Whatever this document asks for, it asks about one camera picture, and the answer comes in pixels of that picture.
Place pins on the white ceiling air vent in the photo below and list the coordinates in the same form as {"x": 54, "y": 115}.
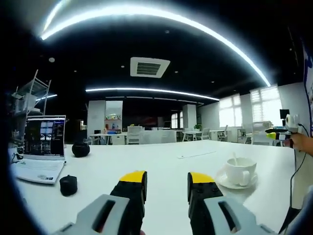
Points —
{"x": 149, "y": 67}

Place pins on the grey metal shelf rack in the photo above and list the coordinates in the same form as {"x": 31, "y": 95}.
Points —
{"x": 36, "y": 84}

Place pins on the white tabletop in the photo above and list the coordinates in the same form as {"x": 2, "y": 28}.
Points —
{"x": 159, "y": 159}

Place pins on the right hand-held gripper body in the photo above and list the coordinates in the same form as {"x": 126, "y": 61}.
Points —
{"x": 292, "y": 123}

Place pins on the person's right hand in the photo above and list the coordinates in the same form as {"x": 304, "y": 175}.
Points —
{"x": 303, "y": 144}

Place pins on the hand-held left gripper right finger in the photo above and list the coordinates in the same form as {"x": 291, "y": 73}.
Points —
{"x": 212, "y": 210}

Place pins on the black computer mouse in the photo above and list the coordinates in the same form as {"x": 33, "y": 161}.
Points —
{"x": 68, "y": 186}

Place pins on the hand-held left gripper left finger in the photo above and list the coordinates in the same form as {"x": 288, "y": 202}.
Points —
{"x": 115, "y": 210}

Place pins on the white mesh office chair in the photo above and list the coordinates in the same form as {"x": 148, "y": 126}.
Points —
{"x": 135, "y": 134}

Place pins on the display shelf with colourful items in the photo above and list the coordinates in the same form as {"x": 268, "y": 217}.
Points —
{"x": 113, "y": 123}

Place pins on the flat white strip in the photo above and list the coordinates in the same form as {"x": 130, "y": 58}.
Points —
{"x": 195, "y": 154}

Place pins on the long curved ceiling light strip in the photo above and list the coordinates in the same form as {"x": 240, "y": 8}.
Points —
{"x": 156, "y": 14}

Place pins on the green potted plant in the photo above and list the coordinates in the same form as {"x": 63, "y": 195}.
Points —
{"x": 197, "y": 127}

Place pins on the white coffee cup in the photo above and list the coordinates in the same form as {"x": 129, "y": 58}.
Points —
{"x": 238, "y": 172}

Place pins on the white laptop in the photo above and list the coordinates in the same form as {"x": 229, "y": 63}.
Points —
{"x": 36, "y": 169}

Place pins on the black round speaker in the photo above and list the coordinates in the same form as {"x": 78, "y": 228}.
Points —
{"x": 80, "y": 149}

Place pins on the short ceiling light strip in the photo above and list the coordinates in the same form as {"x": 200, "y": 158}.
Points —
{"x": 151, "y": 91}

